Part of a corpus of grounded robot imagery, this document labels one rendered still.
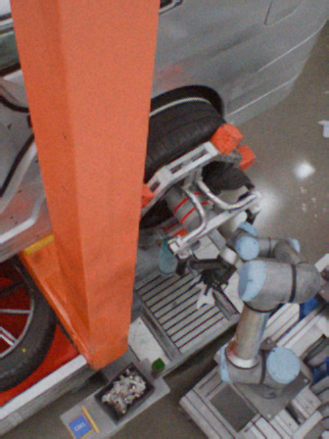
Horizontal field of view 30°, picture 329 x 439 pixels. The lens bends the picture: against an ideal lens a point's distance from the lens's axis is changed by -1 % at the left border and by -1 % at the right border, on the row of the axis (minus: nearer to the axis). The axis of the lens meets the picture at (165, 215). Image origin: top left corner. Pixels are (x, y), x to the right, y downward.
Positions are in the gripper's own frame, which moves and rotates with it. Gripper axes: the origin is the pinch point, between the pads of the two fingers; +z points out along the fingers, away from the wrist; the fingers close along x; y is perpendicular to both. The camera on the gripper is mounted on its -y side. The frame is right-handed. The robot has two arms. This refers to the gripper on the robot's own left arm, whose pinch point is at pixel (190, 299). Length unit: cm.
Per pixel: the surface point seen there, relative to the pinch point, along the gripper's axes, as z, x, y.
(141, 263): 18, 73, 3
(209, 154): -48, 13, -22
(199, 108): -59, 27, -31
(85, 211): -30, -85, -73
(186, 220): -21.0, 19.1, -11.9
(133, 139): -48, -93, -75
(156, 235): -5.0, 40.2, -10.8
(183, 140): -47, 12, -34
